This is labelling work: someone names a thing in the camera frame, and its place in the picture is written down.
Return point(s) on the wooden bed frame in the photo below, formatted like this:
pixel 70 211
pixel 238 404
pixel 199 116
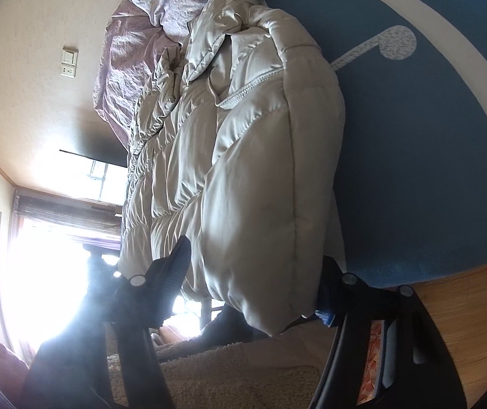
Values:
pixel 458 306

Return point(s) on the beige puffer down jacket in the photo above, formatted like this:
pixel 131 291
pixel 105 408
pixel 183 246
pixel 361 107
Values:
pixel 234 145

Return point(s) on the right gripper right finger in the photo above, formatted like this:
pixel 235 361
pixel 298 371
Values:
pixel 387 351

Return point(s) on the beige fleece sleeve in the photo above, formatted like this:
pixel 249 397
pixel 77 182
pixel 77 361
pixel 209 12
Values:
pixel 276 372

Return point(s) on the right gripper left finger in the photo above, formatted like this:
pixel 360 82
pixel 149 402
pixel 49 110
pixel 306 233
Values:
pixel 70 371

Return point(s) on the white wall switch plate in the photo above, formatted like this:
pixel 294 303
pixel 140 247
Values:
pixel 69 56

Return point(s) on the bright window with frame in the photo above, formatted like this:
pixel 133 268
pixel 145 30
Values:
pixel 52 235

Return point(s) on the white wall power socket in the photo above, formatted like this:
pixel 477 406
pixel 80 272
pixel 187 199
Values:
pixel 68 70

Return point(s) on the blue white bed sheet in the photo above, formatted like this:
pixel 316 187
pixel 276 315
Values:
pixel 411 183

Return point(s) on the pink floral duvet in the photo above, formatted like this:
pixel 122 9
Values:
pixel 135 37

